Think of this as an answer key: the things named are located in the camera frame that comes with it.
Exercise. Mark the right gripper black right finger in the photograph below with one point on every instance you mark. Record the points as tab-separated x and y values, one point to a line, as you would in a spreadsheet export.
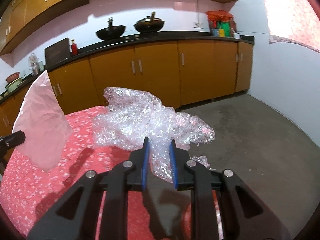
222	205

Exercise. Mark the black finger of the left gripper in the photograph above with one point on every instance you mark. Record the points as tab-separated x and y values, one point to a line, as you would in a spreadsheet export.
15	139

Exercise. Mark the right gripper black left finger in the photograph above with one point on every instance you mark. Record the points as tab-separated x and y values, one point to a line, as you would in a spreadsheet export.
96	205

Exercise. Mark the white paper sheet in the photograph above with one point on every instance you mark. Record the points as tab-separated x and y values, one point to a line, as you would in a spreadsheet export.
44	125

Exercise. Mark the clear bubble wrap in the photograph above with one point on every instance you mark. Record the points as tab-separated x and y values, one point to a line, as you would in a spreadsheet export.
133	115

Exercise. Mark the black kitchen countertop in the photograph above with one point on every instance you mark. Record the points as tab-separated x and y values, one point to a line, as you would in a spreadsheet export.
125	41

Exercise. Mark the green basin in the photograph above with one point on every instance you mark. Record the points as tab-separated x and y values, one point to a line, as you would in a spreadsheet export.
13	85

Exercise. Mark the red floral tablecloth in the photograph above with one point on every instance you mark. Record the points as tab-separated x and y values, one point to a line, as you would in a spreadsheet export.
27	192

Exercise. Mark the pink basin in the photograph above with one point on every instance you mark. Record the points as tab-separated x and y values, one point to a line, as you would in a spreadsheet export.
13	77

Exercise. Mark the clear wrapped jar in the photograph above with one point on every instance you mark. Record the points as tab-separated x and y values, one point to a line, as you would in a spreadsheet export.
34	64

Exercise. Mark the dark cutting board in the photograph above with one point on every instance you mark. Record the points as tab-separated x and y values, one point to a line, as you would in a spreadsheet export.
57	52

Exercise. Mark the lower wooden cabinets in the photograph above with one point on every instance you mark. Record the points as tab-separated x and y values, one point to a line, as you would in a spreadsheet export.
150	72

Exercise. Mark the red bottle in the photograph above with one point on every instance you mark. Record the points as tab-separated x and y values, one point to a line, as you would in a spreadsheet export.
74	48

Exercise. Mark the upper left wooden cabinet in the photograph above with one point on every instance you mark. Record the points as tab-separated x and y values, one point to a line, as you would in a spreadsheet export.
23	17

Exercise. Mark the black wok left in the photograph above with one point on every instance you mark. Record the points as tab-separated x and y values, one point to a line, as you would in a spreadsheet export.
111	32

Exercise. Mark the black lidded wok right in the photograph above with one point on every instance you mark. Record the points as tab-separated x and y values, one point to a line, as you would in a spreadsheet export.
149	24

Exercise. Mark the red bag over containers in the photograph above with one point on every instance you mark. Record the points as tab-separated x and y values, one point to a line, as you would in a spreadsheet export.
219	15

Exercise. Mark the pink window curtain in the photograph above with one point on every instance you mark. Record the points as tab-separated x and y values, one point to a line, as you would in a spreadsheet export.
293	21

